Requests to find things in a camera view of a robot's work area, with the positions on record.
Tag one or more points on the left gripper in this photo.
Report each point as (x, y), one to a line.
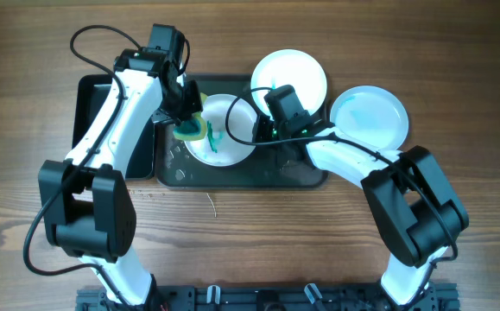
(191, 104)

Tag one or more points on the black rectangular water tub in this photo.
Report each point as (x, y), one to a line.
(92, 92)

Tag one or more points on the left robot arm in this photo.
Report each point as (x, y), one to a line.
(86, 206)

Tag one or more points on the green yellow sponge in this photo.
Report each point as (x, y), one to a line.
(194, 129)

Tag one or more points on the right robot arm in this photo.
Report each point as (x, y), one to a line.
(416, 210)

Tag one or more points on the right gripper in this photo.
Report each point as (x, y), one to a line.
(262, 123)

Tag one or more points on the white plate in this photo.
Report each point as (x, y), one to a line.
(217, 148)
(372, 115)
(296, 68)

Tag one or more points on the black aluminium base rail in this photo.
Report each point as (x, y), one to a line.
(345, 297)

